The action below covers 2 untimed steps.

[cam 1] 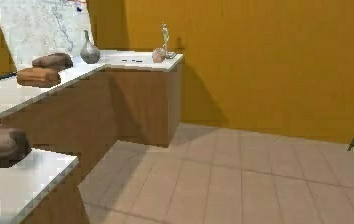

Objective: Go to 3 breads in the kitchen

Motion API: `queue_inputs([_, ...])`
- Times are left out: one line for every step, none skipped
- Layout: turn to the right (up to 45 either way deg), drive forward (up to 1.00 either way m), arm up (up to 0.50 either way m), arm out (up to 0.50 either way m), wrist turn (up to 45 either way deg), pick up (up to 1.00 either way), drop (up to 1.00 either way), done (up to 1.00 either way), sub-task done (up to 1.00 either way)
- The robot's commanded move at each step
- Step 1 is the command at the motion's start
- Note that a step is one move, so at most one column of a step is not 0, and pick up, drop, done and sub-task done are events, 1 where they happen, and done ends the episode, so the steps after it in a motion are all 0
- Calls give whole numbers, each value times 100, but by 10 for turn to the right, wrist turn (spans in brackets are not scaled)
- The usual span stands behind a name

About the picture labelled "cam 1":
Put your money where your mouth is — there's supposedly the brown wooden kitchen counter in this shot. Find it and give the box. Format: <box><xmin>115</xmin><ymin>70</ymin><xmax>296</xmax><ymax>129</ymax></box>
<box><xmin>0</xmin><ymin>49</ymin><xmax>185</xmax><ymax>224</ymax></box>

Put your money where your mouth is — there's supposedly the dark brown bread loaf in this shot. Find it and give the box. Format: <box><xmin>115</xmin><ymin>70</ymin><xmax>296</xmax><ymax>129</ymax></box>
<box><xmin>31</xmin><ymin>52</ymin><xmax>74</xmax><ymax>71</ymax></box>

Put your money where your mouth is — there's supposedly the orange brown bread loaf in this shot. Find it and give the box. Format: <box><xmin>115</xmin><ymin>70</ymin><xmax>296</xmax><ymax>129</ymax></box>
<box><xmin>16</xmin><ymin>67</ymin><xmax>62</xmax><ymax>89</ymax></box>

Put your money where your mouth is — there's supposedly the brown round bread loaf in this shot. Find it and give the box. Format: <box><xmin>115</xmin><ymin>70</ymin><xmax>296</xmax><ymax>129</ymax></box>
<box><xmin>0</xmin><ymin>121</ymin><xmax>33</xmax><ymax>169</ymax></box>

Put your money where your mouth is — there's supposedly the white map wall picture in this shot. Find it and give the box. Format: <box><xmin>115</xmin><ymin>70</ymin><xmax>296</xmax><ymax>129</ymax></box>
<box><xmin>0</xmin><ymin>0</ymin><xmax>95</xmax><ymax>72</ymax></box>

